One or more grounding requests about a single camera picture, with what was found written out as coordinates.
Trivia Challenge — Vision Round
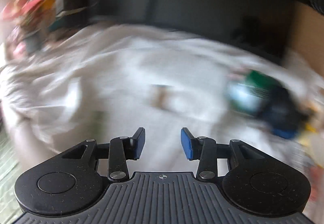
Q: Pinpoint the black blue knee pad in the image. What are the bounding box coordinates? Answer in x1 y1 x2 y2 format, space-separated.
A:
256 86 309 140

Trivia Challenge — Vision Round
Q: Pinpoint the red flower plant pot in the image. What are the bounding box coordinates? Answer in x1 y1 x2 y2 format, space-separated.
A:
1 0 56 59

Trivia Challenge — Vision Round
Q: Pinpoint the green lid glass jar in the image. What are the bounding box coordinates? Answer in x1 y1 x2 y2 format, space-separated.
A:
226 70 281 116

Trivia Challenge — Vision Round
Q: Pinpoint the white textured table cloth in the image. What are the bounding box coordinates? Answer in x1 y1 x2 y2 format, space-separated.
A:
0 22 324 217

